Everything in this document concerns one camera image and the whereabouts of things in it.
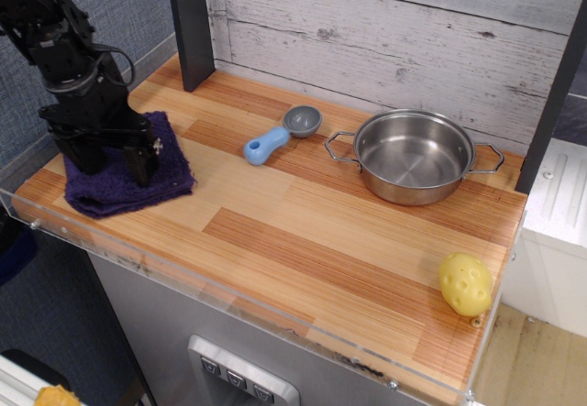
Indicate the stainless steel pot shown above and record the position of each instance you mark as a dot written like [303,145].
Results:
[410,157]

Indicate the clear acrylic front guard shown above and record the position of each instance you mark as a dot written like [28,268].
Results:
[337,294]

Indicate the dark grey left post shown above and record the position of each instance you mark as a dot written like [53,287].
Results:
[194,42]

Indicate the dark grey post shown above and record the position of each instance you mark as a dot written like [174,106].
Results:
[560,88]
[194,42]

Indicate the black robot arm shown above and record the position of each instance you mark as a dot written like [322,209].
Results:
[56,37]

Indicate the yellow toy potato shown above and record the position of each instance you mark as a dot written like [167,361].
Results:
[466,284]

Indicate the blue grey ice cream scoop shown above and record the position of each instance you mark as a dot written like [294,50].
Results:
[300,122]

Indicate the silver dispenser button panel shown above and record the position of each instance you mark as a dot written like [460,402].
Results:
[227,379]

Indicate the yellow black object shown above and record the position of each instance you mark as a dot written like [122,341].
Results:
[56,396]

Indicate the purple towel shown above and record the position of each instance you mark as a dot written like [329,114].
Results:
[113,190]

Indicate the white side cabinet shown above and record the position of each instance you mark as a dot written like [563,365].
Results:
[547,277]

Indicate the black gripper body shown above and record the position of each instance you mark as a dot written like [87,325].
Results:
[92,112]

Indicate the dark grey right post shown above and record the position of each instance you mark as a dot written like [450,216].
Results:
[560,88]

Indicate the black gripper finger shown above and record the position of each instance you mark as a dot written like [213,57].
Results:
[86,157]
[142,162]

